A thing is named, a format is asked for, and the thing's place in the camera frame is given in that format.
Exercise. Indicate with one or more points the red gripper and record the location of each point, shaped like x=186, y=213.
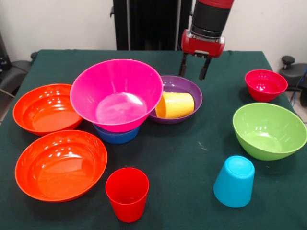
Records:
x=204, y=46

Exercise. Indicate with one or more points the purple bowl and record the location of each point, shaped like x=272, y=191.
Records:
x=182, y=83

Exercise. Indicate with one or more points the yellow cup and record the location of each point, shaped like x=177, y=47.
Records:
x=177, y=106

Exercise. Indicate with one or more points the large pink bowl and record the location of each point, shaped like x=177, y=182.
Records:
x=115, y=95

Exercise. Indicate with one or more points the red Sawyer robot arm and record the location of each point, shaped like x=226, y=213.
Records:
x=211, y=16

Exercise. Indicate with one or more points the small crimson bowl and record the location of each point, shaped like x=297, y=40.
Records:
x=265, y=86

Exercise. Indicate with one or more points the green bowl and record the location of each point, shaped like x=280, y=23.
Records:
x=268, y=131

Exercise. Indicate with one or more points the black caster leg with knob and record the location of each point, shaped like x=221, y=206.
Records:
x=293, y=72
x=14, y=72

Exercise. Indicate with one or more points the blue bowl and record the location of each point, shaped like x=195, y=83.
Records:
x=117, y=137

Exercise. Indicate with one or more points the light blue cup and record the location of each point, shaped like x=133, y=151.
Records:
x=233, y=182

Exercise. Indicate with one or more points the dark green tablecloth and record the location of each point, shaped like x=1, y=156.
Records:
x=187, y=191

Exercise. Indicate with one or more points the red cup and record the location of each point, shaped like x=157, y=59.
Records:
x=127, y=194

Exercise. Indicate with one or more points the orange bowl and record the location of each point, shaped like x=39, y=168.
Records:
x=61, y=165
x=45, y=112

